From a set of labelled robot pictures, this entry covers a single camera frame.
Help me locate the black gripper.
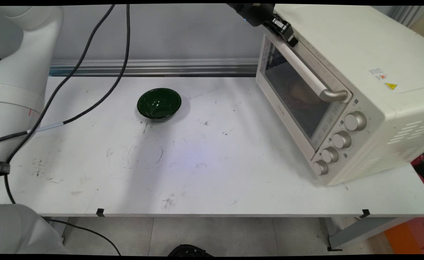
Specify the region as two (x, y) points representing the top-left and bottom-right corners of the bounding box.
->
(226, 4), (300, 48)

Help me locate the black floor cable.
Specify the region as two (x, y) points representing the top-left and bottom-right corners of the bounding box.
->
(44, 217), (122, 256)

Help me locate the white label sticker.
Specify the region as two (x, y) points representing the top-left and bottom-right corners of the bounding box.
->
(369, 67), (387, 81)

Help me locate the red equipment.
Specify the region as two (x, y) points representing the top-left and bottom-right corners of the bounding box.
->
(410, 155), (424, 197)

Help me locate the thick black cable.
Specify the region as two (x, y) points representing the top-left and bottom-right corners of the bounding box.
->
(3, 4), (116, 205)

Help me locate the glass oven door with handle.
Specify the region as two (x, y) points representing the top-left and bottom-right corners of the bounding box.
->
(256, 25), (353, 161)

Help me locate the cream toaster oven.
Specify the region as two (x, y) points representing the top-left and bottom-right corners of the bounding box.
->
(256, 4), (424, 186)

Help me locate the dark green bowl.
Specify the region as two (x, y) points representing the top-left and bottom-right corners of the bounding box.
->
(137, 88), (182, 122)

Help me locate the orange box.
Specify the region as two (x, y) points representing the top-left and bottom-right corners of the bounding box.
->
(383, 216), (424, 255)

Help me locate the silver oven knob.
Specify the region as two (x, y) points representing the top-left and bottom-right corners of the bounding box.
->
(321, 147), (339, 164)
(312, 160), (329, 176)
(332, 131), (352, 149)
(344, 111), (367, 132)

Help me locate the aluminium wall rail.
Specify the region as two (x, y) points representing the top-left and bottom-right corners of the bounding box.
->
(49, 59), (259, 77)

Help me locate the black round floor object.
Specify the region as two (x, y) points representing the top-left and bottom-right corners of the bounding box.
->
(167, 244), (214, 257)

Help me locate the grey table leg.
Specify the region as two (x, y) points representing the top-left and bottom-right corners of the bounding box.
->
(327, 217), (404, 251)

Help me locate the red bowl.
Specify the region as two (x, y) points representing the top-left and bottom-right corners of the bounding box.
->
(287, 79), (328, 106)

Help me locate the beige board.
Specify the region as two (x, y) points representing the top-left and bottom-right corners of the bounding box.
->
(408, 6), (424, 43)

